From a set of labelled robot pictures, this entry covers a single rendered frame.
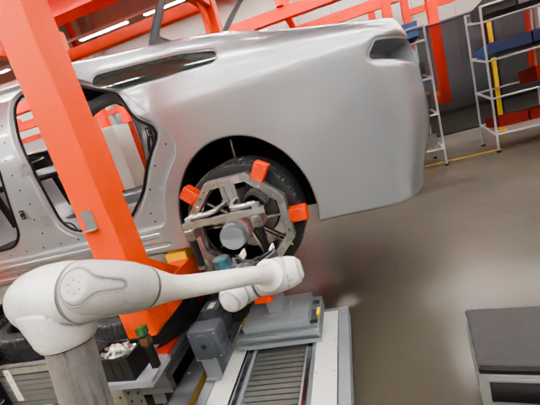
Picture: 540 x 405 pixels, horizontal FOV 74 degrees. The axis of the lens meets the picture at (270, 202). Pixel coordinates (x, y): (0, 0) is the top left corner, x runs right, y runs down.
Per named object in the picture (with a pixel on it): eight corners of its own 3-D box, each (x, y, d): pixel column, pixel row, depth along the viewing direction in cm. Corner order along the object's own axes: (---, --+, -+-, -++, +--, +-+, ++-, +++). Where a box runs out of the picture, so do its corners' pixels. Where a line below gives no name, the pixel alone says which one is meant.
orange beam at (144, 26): (202, 11, 398) (199, 0, 395) (199, 10, 388) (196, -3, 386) (73, 62, 442) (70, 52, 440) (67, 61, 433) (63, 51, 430)
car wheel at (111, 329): (203, 288, 271) (193, 260, 265) (194, 339, 207) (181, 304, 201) (118, 315, 268) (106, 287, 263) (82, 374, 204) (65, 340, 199)
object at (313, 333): (325, 307, 236) (321, 293, 233) (322, 342, 202) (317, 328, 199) (253, 317, 248) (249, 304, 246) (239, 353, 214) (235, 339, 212)
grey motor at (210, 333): (251, 333, 231) (235, 285, 222) (233, 382, 191) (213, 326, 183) (226, 337, 235) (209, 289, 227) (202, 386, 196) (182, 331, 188)
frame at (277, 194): (304, 259, 194) (276, 162, 181) (303, 264, 188) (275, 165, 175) (213, 276, 207) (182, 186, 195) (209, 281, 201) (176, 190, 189)
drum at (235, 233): (259, 232, 194) (251, 208, 191) (249, 248, 174) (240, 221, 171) (235, 237, 198) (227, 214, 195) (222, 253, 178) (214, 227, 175)
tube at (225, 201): (231, 204, 186) (224, 185, 184) (218, 216, 168) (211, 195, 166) (200, 211, 191) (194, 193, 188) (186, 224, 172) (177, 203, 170)
